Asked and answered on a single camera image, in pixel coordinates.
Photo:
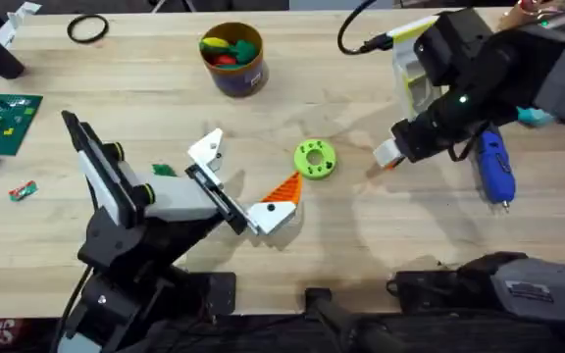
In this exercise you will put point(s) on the green disc with holes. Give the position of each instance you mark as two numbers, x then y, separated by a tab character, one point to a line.
324	164

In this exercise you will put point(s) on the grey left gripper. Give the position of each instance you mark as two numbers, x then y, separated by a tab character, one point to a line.
179	198

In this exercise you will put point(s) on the blue electric screwdriver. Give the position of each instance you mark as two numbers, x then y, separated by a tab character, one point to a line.
496	166

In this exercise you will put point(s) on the green board with blocks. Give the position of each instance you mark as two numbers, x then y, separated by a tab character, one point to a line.
13	127

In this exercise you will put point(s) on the black left wrist plate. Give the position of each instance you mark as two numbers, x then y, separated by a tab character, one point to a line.
91	152

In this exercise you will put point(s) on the white cardboard piece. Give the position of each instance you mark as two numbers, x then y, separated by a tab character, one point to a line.
15	22

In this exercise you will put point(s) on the teal small object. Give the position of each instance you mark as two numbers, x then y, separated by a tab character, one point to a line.
535	116

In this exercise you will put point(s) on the red green small toy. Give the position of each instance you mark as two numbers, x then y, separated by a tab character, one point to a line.
22	190

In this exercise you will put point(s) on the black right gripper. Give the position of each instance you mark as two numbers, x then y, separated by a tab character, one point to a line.
464	108

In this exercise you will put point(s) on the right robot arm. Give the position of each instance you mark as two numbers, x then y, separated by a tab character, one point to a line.
542	289

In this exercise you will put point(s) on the green vegetable toy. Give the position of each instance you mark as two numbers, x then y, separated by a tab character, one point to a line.
164	170

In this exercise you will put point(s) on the brown tub with toys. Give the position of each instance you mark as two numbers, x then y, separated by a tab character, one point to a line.
236	64

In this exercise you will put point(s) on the pale right wrist plate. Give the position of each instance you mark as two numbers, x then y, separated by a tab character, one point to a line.
405	73

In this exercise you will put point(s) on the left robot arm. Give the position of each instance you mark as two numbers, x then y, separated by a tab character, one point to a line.
116	304

